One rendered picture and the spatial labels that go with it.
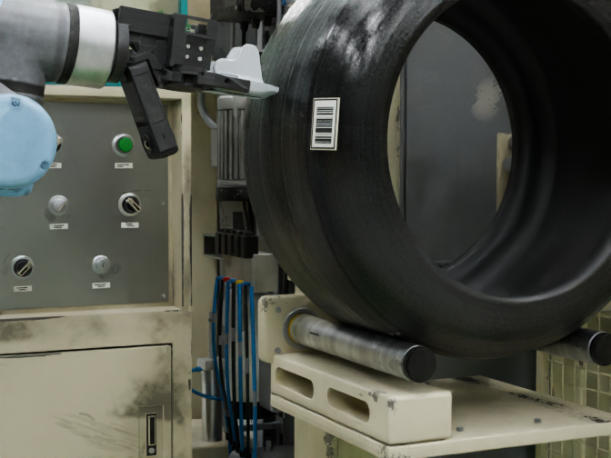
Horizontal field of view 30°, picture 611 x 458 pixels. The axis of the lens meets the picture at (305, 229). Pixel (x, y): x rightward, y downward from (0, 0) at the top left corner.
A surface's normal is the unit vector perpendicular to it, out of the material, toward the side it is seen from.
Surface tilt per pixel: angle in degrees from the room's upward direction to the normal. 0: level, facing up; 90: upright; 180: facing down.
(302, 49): 66
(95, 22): 61
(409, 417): 90
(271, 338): 90
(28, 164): 95
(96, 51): 101
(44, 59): 127
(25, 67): 94
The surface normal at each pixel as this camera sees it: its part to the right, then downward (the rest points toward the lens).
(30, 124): 0.41, 0.11
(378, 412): -0.91, 0.02
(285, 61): -0.84, -0.36
